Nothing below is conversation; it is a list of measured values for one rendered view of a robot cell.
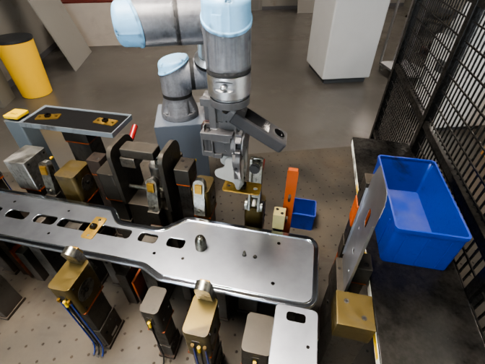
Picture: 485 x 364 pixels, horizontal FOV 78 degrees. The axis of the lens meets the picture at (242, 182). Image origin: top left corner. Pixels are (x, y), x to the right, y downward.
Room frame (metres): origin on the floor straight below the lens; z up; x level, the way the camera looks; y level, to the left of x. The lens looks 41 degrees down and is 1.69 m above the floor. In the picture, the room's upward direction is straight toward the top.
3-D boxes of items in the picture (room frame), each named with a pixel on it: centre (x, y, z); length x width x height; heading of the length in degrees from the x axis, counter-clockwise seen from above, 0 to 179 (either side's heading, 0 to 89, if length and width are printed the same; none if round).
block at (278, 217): (0.60, -0.11, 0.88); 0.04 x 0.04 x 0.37; 78
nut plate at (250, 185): (0.50, 0.00, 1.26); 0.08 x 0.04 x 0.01; 78
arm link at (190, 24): (0.60, 0.06, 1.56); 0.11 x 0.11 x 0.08; 9
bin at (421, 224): (0.59, -0.47, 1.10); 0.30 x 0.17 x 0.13; 169
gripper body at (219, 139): (0.50, 0.03, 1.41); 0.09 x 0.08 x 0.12; 78
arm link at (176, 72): (1.13, 0.25, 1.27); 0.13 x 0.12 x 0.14; 99
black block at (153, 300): (0.36, 0.22, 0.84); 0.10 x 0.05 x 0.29; 168
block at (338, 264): (0.43, -0.26, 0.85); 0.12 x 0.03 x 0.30; 168
